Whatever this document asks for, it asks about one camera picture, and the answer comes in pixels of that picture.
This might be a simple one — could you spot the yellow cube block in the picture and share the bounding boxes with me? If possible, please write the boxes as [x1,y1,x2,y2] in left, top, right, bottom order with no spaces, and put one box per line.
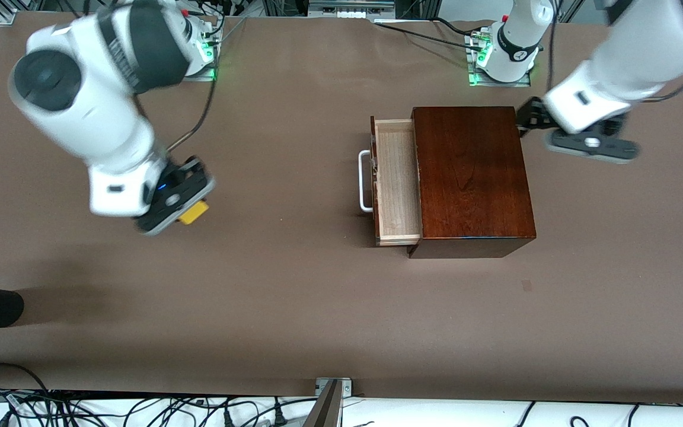
[177,200,210,226]

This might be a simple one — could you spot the light wood drawer white handle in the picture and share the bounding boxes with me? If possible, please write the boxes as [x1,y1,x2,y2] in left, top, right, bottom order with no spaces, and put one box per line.
[358,116,424,247]

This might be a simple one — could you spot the dark brown wooden drawer cabinet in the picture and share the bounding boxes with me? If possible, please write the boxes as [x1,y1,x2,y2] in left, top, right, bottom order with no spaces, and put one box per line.
[407,106,537,259]

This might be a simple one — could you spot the white power strip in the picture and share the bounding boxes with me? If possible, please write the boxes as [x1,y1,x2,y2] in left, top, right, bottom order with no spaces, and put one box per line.
[308,0,396,19]

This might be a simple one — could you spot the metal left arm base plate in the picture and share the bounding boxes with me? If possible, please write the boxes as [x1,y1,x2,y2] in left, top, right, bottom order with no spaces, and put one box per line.
[466,30,533,88]

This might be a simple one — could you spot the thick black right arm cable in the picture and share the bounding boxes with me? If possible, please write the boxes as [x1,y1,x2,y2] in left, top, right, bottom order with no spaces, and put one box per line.
[167,77,218,152]

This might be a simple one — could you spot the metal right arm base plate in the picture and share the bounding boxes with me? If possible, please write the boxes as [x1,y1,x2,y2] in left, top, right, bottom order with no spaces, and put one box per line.
[184,18,219,82]

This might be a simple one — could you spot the long black table cable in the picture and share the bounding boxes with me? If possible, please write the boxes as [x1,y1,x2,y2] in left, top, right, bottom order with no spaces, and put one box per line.
[374,23,484,51]

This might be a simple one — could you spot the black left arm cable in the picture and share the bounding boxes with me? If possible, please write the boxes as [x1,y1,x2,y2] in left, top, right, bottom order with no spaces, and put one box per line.
[632,62,683,103]

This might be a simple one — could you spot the black aluminium frame post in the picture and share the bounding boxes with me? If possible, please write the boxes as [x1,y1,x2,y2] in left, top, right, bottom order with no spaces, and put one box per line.
[395,0,440,20]

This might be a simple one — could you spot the grey cable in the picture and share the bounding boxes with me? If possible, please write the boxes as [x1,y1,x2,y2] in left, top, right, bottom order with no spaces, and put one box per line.
[214,17,248,48]

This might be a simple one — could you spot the small metal bracket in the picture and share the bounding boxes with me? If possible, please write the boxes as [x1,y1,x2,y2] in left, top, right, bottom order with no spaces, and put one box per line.
[315,377,353,397]

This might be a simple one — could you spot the grey metal camera pole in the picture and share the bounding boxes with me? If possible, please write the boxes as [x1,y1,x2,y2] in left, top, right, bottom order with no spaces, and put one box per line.
[305,380,342,427]

